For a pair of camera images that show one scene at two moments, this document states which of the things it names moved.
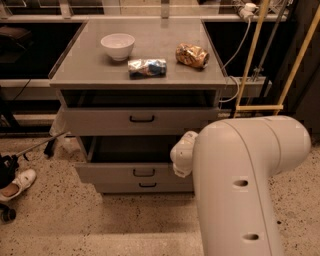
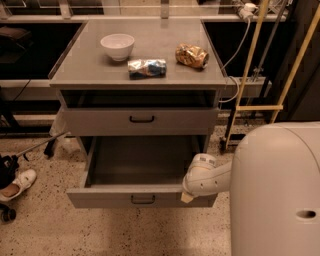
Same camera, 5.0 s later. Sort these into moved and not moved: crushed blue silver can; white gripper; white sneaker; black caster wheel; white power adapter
Moved: white gripper
Not moved: white power adapter; black caster wheel; crushed blue silver can; white sneaker
